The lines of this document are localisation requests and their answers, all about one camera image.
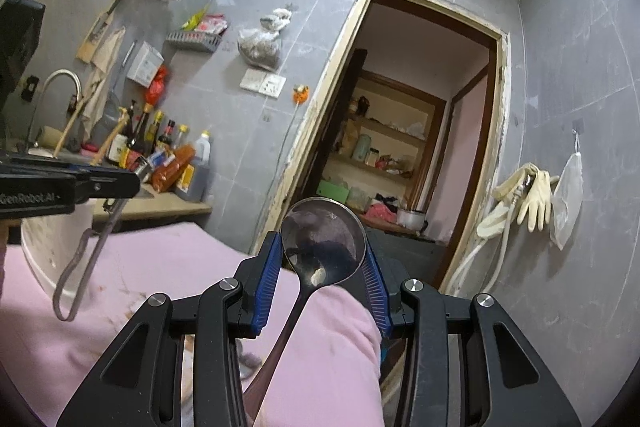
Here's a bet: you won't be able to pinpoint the wooden door frame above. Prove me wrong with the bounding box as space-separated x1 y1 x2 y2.
250 0 512 294

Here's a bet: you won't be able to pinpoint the wooden shelf unit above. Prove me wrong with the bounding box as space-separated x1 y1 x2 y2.
314 70 447 210

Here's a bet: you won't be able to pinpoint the red plastic bag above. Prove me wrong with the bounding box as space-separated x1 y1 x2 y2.
144 64 169 106

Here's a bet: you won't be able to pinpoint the hanging beige towel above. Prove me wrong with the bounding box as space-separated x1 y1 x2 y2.
80 26 126 142

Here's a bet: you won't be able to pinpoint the wall switch socket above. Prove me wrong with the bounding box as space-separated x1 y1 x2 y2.
240 68 286 98

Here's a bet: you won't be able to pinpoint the wooden cutting board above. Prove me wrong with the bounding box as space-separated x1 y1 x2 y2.
75 0 122 64

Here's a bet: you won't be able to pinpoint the dark soy sauce bottle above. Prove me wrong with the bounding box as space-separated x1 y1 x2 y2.
106 100 137 166

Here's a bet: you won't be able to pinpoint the dark grey cabinet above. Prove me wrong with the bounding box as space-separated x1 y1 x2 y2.
364 225 447 287

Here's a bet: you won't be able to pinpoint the orange wall hook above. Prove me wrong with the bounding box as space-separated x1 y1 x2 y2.
293 84 310 106

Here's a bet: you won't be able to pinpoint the white wall box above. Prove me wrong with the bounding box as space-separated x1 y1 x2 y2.
126 41 164 88

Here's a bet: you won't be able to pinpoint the grey wall spice rack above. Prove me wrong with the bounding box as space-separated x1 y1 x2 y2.
165 30 221 53

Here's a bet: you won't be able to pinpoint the large oil jug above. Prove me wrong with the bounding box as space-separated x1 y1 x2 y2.
175 130 212 202

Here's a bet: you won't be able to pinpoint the pink floral cloth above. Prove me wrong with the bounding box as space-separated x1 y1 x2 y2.
1 225 383 426

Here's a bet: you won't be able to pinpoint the wooden chopstick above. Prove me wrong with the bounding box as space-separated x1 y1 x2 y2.
90 106 129 166
53 81 98 158

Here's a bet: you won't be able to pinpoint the white rubber gloves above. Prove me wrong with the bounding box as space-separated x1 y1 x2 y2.
476 162 559 239

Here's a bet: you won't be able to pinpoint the white hose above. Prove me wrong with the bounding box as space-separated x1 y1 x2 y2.
441 185 532 298

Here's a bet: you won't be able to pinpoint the brown sauce bottle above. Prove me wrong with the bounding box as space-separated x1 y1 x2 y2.
127 103 153 155

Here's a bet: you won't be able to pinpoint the hanging plastic bag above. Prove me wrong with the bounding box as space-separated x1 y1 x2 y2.
238 8 293 72

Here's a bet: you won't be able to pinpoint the orange snack bag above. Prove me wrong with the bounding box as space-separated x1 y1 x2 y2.
151 143 195 193

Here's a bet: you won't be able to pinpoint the hanging mesh bag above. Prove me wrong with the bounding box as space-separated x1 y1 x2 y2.
550 131 584 251

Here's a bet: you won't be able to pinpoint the chrome faucet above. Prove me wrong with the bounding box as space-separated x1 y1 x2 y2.
25 68 82 147

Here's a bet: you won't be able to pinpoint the white plastic utensil basket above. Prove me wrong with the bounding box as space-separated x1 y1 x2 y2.
21 199 98 298

